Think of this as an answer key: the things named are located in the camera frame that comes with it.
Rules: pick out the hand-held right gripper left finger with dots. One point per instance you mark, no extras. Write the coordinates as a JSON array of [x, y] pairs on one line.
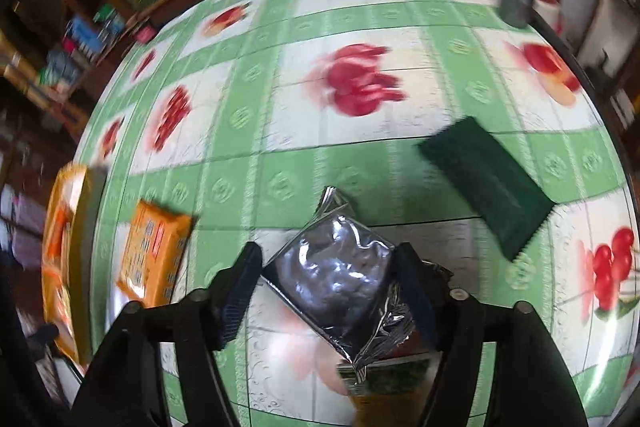
[[242, 292]]

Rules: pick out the small red box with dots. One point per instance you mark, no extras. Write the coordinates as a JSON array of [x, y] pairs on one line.
[[143, 35]]

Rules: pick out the orange cracker packet white panel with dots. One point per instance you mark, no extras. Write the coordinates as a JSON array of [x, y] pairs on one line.
[[152, 252]]

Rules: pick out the clear cracker packet yellow label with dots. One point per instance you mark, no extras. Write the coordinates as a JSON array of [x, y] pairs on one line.
[[385, 382]]

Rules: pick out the small green box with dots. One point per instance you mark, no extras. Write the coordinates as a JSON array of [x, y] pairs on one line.
[[109, 19]]

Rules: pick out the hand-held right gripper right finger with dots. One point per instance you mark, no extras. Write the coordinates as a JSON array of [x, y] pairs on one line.
[[415, 297]]

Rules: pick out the green fruit-print tablecloth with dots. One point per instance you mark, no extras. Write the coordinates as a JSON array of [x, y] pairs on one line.
[[300, 117]]

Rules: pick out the orange snack packet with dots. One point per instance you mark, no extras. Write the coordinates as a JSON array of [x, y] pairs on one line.
[[52, 252]]

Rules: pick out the blue container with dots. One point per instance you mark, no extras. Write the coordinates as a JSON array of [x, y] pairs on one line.
[[82, 36]]

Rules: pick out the silver foil snack packet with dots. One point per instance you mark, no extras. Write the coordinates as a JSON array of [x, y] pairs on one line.
[[340, 277]]

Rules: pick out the white box with yellow tape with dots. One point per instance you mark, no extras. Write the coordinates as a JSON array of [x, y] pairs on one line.
[[82, 257]]

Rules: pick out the green cracker packet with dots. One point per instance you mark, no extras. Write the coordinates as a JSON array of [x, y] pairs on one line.
[[485, 187]]

